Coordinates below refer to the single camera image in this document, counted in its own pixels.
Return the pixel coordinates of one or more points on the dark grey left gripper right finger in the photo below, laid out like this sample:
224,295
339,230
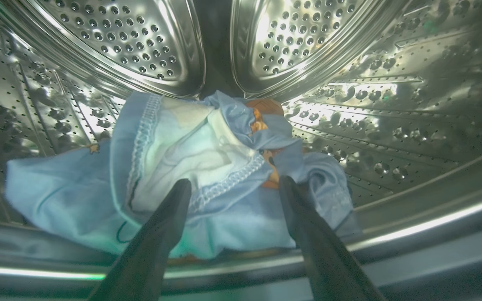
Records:
324,259

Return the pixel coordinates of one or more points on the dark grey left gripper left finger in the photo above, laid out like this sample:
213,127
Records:
149,255

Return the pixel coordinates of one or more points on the blue garment with small orange prints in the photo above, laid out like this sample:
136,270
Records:
57,188

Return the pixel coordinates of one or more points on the blue garment with large cartoon print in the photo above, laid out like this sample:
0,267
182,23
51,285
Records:
274,129

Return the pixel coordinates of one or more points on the white front-load washing machine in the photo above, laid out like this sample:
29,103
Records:
391,125

